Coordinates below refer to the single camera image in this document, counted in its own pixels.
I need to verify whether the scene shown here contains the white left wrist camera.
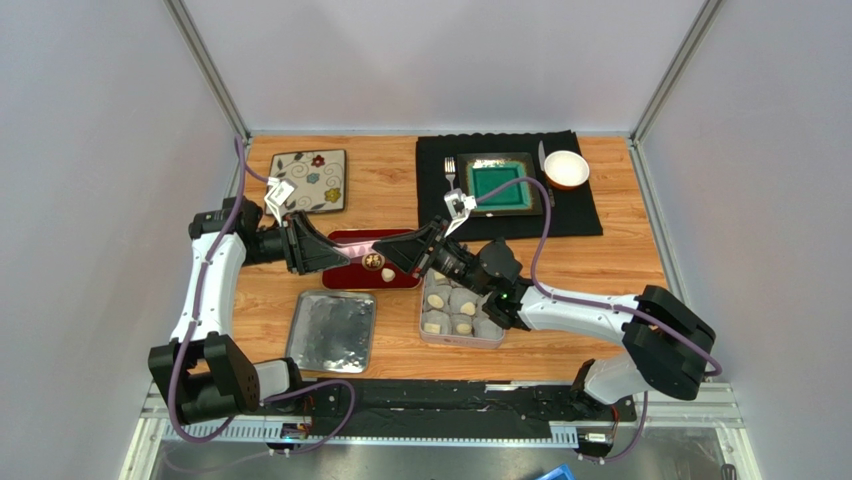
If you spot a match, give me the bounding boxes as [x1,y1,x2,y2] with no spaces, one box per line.
[264,177,297,221]

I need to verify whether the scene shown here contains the white heart chocolate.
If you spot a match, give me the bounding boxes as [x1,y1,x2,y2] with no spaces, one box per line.
[459,302,477,317]
[380,268,396,283]

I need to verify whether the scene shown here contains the pink handled metal tongs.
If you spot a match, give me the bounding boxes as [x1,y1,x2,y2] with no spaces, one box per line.
[334,240,376,259]

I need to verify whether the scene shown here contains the silver fork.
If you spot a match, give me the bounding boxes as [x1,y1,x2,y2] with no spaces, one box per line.
[444,156,457,191]

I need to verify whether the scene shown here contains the blue plastic object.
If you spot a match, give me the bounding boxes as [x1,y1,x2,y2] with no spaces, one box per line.
[535,464,576,480]

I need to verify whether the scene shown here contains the green square plate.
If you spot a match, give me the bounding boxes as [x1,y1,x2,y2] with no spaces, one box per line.
[456,152,543,217]

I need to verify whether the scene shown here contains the floral square plate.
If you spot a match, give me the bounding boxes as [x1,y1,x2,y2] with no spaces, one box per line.
[269,149,347,213]

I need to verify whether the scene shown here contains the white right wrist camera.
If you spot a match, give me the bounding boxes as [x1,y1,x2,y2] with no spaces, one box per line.
[444,188,477,237]

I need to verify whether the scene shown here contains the silver tin lid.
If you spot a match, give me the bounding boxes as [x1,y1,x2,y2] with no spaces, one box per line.
[285,290,377,374]

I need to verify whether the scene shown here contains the silver knife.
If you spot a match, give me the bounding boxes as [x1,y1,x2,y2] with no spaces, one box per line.
[538,140,555,208]

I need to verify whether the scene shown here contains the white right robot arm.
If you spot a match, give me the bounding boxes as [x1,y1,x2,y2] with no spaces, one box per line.
[373,219,715,406]

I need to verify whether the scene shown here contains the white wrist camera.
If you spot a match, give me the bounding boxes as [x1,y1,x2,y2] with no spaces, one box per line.
[444,188,477,237]
[264,177,297,221]

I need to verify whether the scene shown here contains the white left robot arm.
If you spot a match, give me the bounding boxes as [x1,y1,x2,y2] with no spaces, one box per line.
[148,197,350,426]

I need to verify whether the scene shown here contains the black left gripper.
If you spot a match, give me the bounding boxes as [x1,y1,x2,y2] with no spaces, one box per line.
[240,210,348,276]

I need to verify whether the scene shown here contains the red lacquer tray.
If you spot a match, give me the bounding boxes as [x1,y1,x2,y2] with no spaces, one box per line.
[321,228,421,290]

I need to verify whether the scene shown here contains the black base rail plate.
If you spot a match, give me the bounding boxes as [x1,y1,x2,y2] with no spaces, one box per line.
[240,375,638,441]

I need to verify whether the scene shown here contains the white orange bowl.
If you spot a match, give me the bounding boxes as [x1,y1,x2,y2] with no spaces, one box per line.
[543,150,590,190]

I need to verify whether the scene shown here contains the pink metal tin box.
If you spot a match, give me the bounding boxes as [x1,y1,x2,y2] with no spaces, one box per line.
[419,270,506,349]

